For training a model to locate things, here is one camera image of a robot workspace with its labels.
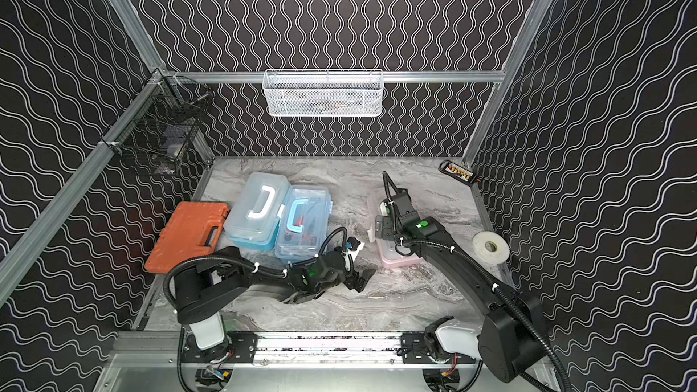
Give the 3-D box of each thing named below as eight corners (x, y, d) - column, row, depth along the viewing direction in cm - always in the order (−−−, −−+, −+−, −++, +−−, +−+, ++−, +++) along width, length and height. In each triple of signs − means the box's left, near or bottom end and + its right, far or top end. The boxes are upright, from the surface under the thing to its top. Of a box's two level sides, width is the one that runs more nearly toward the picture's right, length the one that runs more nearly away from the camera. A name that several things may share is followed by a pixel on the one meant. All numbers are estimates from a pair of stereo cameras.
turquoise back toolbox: (231, 245, 96) (218, 228, 86) (259, 190, 111) (251, 170, 102) (273, 253, 94) (265, 236, 85) (296, 196, 110) (291, 177, 100)
